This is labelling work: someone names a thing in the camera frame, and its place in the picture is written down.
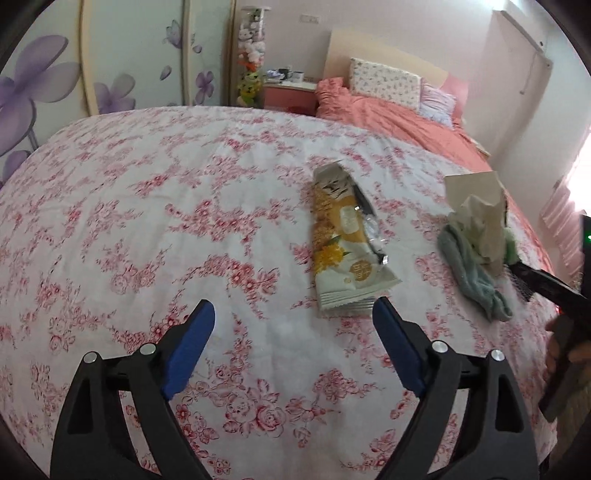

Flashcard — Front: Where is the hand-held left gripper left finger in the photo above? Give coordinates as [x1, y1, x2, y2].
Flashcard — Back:
[50, 299, 216, 480]

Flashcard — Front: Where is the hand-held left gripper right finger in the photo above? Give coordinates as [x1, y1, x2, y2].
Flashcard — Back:
[372, 298, 541, 480]

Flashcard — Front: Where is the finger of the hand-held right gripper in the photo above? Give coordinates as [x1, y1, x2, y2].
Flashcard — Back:
[505, 259, 585, 309]

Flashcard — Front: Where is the black mesh pad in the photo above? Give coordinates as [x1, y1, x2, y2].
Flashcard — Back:
[507, 265, 532, 303]

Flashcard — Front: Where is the light green cloth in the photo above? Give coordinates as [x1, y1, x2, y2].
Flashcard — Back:
[436, 222, 520, 322]

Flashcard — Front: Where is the beige tissue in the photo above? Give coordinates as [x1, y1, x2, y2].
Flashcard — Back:
[444, 171, 509, 278]

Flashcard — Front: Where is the clear black plastic wrapper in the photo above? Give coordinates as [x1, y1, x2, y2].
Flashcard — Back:
[353, 185, 389, 266]

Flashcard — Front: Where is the yellow snack wrapper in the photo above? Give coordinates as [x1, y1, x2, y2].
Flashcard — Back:
[313, 161, 400, 317]

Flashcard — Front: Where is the person's right hand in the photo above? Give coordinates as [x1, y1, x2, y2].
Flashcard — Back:
[544, 315, 591, 377]

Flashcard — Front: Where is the pink curtain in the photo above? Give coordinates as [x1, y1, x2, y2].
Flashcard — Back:
[540, 157, 591, 287]

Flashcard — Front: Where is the floral tablecloth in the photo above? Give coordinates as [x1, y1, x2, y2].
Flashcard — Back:
[0, 105, 561, 480]

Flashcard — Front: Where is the air conditioner pipe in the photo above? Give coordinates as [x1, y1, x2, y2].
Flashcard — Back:
[519, 51, 541, 95]

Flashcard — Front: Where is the striped pink pillow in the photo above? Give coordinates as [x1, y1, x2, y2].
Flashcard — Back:
[419, 83, 455, 126]

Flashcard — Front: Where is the white air conditioner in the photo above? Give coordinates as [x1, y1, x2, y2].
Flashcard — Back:
[492, 9, 555, 65]

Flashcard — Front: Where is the floral pillow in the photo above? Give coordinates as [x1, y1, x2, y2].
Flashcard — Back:
[348, 58, 423, 112]

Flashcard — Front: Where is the yellow plush toy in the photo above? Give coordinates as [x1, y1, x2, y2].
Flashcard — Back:
[236, 69, 264, 108]

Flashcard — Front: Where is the pink nightstand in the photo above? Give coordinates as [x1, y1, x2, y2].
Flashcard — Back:
[262, 76, 319, 112]

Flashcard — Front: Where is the beige and pink headboard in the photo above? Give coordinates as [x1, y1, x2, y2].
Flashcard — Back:
[322, 27, 467, 123]

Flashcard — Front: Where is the plush toy display tube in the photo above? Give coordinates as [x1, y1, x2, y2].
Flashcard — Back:
[233, 6, 273, 77]

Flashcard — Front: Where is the flower print wardrobe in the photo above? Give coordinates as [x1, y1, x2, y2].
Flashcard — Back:
[0, 0, 236, 185]

